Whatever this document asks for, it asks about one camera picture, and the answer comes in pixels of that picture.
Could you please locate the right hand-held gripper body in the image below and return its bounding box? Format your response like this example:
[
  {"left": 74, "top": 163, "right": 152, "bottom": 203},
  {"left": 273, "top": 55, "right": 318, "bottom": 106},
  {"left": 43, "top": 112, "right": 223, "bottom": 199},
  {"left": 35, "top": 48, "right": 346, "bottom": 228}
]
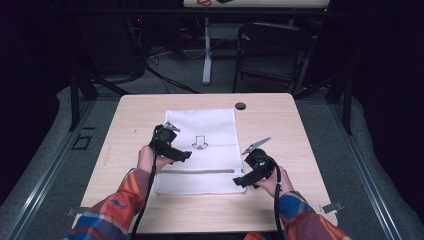
[{"left": 241, "top": 136, "right": 278, "bottom": 183}]

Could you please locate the person's left hand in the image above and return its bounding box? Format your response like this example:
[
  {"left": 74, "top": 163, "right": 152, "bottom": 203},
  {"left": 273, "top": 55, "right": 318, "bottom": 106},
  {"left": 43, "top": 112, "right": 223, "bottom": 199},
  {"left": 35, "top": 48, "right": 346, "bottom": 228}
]
[{"left": 136, "top": 144, "right": 176, "bottom": 175}]

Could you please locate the black metal stand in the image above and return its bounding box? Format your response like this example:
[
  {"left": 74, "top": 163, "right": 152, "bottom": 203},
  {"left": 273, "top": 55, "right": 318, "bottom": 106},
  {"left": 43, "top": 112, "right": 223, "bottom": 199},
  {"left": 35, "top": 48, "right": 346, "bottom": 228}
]
[
  {"left": 293, "top": 71, "right": 354, "bottom": 136},
  {"left": 68, "top": 71, "right": 131, "bottom": 133}
]

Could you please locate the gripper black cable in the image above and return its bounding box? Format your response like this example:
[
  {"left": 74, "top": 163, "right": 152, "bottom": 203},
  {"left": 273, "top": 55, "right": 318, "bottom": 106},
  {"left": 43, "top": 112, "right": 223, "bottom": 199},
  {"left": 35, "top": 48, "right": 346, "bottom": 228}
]
[
  {"left": 129, "top": 126, "right": 160, "bottom": 240},
  {"left": 263, "top": 156, "right": 285, "bottom": 240}
]

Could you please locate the white desk leg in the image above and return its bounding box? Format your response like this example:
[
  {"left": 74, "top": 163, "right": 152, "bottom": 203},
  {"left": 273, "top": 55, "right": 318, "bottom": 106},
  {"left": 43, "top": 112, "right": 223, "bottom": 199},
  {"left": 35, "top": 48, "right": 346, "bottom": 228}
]
[{"left": 202, "top": 16, "right": 213, "bottom": 86}]

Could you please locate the grey table clip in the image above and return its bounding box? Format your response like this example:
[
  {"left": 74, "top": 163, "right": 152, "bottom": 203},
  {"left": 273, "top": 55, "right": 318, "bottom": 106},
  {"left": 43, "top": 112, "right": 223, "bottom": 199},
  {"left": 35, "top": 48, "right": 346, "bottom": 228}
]
[
  {"left": 319, "top": 201, "right": 345, "bottom": 215},
  {"left": 64, "top": 207, "right": 86, "bottom": 218}
]

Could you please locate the aluminium floor rail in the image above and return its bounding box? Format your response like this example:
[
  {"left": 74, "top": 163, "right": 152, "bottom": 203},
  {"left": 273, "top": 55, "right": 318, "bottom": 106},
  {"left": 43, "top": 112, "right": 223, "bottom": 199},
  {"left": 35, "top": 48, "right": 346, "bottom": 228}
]
[
  {"left": 6, "top": 99, "right": 98, "bottom": 240},
  {"left": 328, "top": 99, "right": 404, "bottom": 240}
]

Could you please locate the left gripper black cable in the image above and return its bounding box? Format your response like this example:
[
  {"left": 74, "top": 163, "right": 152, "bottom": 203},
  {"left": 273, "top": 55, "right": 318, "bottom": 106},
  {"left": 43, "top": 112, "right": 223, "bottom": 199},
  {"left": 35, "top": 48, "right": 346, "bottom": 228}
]
[{"left": 129, "top": 126, "right": 160, "bottom": 240}]

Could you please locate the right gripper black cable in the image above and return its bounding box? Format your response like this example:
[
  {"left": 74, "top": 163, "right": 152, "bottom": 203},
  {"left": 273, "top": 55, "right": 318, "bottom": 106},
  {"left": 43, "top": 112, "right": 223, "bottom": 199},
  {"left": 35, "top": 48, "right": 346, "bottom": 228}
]
[{"left": 263, "top": 156, "right": 285, "bottom": 240}]

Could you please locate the person's right hand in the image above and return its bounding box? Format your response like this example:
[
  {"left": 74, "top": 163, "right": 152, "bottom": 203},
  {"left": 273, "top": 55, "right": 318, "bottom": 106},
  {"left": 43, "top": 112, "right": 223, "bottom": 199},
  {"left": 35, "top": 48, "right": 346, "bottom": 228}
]
[{"left": 254, "top": 165, "right": 295, "bottom": 199}]

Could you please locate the black folding chair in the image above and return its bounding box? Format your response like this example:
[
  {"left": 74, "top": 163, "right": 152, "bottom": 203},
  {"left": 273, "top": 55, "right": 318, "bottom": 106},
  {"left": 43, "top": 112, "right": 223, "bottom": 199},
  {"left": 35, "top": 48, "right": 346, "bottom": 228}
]
[{"left": 232, "top": 21, "right": 316, "bottom": 96}]

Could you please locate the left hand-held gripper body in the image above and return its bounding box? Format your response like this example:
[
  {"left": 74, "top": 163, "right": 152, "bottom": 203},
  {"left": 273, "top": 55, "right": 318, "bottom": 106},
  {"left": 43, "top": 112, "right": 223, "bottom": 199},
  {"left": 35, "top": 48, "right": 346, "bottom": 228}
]
[{"left": 148, "top": 121, "right": 181, "bottom": 158}]

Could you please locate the black floor cable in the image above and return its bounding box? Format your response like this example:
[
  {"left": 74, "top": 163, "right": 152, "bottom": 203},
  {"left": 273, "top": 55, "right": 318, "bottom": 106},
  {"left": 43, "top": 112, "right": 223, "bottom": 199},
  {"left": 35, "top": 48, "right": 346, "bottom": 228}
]
[{"left": 144, "top": 63, "right": 201, "bottom": 95}]

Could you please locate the white zippered cloth bag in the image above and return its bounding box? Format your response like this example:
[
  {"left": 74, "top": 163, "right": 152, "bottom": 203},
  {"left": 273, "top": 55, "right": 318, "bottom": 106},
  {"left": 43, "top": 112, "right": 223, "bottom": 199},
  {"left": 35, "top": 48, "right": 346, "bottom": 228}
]
[{"left": 154, "top": 108, "right": 247, "bottom": 196}]

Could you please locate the dark computer case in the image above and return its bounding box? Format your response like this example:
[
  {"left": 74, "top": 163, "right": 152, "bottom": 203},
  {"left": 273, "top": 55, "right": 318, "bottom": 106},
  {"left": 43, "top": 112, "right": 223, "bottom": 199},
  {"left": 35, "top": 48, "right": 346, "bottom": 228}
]
[{"left": 79, "top": 16, "right": 144, "bottom": 78}]

